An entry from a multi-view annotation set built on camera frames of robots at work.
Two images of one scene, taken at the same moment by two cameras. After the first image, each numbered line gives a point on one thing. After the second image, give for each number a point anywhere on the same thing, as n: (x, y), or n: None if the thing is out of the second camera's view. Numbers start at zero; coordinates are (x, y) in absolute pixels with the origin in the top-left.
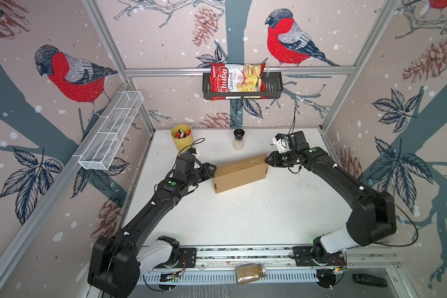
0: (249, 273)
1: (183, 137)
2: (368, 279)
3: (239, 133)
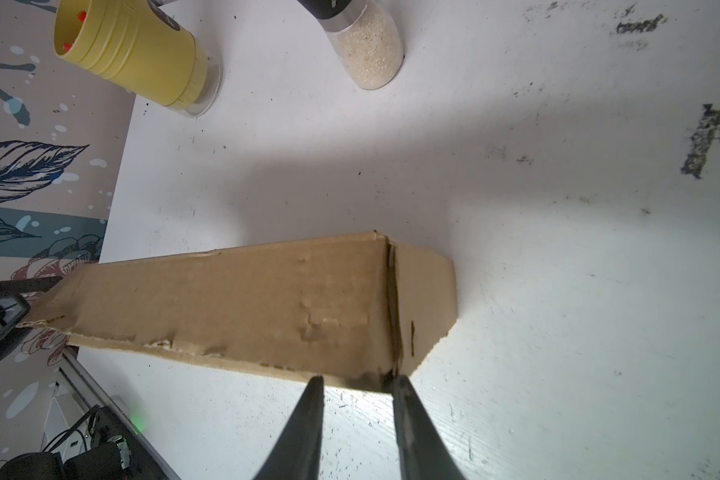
0: None
1: (139, 45)
2: None
3: (365, 37)
